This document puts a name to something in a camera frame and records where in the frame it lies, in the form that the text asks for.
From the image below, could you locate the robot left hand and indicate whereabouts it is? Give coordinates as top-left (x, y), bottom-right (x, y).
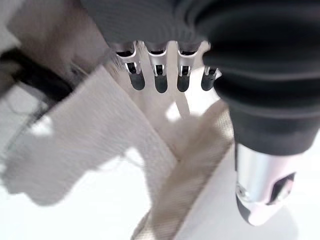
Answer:
top-left (80, 0), bottom-right (320, 227)

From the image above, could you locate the beige waffle-knit blanket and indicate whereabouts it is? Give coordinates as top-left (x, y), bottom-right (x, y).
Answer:
top-left (0, 0), bottom-right (236, 240)

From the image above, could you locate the white bed sheet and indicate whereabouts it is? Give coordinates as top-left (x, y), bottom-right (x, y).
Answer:
top-left (0, 39), bottom-right (320, 240)

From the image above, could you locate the black bed frame rail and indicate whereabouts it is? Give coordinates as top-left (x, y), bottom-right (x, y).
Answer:
top-left (0, 48), bottom-right (73, 102)

